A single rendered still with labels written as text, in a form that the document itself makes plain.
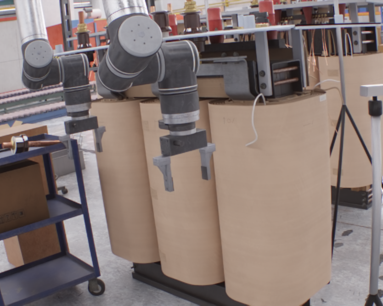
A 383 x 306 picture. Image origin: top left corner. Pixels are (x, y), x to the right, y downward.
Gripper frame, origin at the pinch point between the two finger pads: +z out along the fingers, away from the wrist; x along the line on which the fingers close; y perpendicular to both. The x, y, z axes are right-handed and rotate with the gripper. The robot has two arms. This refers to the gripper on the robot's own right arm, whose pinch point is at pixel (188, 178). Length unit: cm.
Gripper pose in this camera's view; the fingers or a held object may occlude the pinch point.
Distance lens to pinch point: 144.4
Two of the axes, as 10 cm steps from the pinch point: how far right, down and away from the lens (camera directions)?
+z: 1.0, 9.7, 2.3
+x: 7.8, -2.2, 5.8
